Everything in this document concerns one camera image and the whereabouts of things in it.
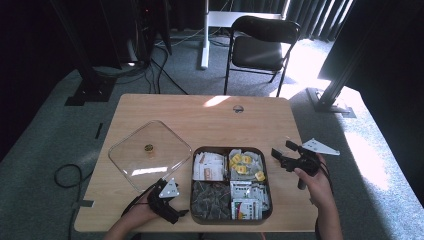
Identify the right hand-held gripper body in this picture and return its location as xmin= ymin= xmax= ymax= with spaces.
xmin=282 ymin=138 xmax=341 ymax=177

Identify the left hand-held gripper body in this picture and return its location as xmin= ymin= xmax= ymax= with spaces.
xmin=147 ymin=177 xmax=181 ymax=225

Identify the dark square compartment tray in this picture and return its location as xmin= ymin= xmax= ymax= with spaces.
xmin=189 ymin=145 xmax=274 ymax=225

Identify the clear lid with gold knob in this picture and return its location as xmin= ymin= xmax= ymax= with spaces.
xmin=108 ymin=119 xmax=193 ymax=194

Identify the person's left hand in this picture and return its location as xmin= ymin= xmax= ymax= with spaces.
xmin=124 ymin=199 xmax=161 ymax=231

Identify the person's right hand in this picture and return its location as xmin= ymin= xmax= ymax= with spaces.
xmin=293 ymin=154 xmax=334 ymax=206

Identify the pile of dark tea bags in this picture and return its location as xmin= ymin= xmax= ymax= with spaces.
xmin=192 ymin=180 xmax=232 ymax=220

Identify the pile of yellow-tag tea bags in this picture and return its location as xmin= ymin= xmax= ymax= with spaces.
xmin=228 ymin=148 xmax=267 ymax=183

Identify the pile of white tea packets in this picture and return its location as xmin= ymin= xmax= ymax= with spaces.
xmin=193 ymin=151 xmax=228 ymax=182

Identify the pile of colourful print packets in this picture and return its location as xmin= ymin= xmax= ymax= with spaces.
xmin=229 ymin=180 xmax=271 ymax=221

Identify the black metal stand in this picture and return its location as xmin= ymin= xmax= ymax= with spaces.
xmin=49 ymin=0 xmax=118 ymax=107
xmin=305 ymin=0 xmax=357 ymax=119

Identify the black folding chair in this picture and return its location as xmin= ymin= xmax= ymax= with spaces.
xmin=223 ymin=15 xmax=301 ymax=98

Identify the grey curtain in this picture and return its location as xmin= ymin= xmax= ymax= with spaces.
xmin=229 ymin=0 xmax=354 ymax=43

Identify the black equipment rack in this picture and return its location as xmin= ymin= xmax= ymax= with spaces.
xmin=124 ymin=0 xmax=173 ymax=68

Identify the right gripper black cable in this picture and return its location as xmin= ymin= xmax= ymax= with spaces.
xmin=318 ymin=159 xmax=335 ymax=196

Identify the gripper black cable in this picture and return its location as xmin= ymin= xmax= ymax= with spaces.
xmin=318 ymin=159 xmax=335 ymax=196
xmin=120 ymin=184 xmax=158 ymax=217

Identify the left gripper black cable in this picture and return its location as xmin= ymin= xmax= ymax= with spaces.
xmin=120 ymin=184 xmax=158 ymax=217

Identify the black floor cable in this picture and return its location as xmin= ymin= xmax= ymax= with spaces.
xmin=53 ymin=163 xmax=95 ymax=240

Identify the bundle of floor cables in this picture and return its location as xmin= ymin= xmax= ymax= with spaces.
xmin=93 ymin=28 xmax=205 ymax=96

